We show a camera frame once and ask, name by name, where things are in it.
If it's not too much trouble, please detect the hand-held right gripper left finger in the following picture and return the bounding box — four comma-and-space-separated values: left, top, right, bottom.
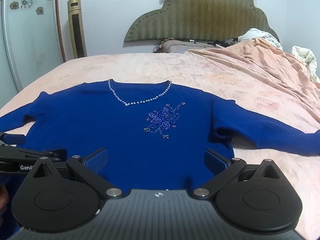
32, 148, 126, 201

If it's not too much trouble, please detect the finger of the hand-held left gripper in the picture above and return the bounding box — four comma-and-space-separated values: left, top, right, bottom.
0, 132, 27, 147
0, 146, 67, 159

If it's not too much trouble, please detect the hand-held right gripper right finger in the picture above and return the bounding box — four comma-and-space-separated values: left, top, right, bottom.
193, 149, 284, 200

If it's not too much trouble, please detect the blue beaded sweater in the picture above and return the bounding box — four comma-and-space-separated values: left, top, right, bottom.
0, 79, 320, 193

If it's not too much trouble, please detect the person's left hand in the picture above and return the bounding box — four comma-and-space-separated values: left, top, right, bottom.
0, 185, 10, 222

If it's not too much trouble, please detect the wardrobe door with flower stickers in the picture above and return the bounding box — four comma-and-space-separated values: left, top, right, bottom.
0, 0, 67, 93

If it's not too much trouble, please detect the peach blanket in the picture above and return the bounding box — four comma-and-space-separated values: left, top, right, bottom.
182, 37, 320, 130

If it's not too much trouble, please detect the gold tower fan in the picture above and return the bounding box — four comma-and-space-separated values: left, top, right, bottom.
67, 0, 88, 58

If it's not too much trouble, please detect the white quilt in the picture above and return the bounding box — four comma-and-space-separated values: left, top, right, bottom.
237, 28, 320, 82

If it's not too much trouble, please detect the olive green pillow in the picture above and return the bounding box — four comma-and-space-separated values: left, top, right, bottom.
124, 0, 280, 43

